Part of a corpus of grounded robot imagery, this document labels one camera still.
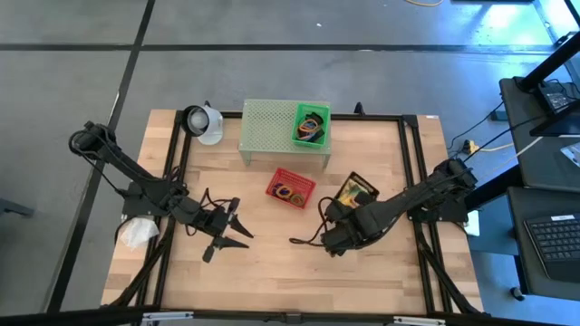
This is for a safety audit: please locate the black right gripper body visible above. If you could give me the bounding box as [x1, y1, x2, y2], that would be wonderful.
[322, 210, 366, 258]

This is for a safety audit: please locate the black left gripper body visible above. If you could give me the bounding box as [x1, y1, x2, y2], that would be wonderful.
[197, 206, 233, 239]

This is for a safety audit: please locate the black plastic basket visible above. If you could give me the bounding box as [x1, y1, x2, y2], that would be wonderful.
[333, 170, 381, 209]

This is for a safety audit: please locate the red plastic basket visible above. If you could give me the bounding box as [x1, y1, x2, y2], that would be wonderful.
[265, 167, 317, 211]

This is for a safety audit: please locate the green plastic basket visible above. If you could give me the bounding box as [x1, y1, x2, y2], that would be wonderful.
[291, 102, 332, 149]

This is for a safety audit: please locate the white desk lamp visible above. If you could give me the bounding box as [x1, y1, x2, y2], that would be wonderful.
[180, 103, 225, 147]

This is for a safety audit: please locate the black side desk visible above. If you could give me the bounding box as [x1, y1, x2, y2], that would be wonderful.
[506, 185, 580, 302]
[498, 74, 580, 191]

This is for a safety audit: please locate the white crumpled plastic bag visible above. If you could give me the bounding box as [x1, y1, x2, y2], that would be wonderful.
[118, 216, 160, 251]

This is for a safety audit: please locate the pale green perforated metal shelf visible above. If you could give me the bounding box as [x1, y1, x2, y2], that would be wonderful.
[238, 98, 334, 169]

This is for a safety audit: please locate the white paper sheet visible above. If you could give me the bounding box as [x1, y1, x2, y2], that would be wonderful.
[465, 210, 481, 237]

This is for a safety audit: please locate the black computer keyboard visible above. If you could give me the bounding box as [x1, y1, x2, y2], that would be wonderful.
[523, 213, 580, 284]

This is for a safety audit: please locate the black power device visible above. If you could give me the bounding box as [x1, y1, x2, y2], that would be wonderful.
[536, 81, 579, 115]

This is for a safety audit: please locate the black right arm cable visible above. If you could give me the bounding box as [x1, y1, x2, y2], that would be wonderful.
[288, 197, 334, 248]

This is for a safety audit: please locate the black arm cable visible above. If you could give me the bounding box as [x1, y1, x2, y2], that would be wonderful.
[198, 187, 232, 212]
[288, 197, 334, 248]

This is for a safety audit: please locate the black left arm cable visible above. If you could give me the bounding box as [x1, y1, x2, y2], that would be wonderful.
[198, 187, 232, 212]

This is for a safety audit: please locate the black aluminium table frame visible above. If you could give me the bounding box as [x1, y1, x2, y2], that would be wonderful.
[101, 101, 486, 318]

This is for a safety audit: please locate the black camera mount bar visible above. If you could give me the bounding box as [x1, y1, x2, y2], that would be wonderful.
[0, 305, 580, 326]

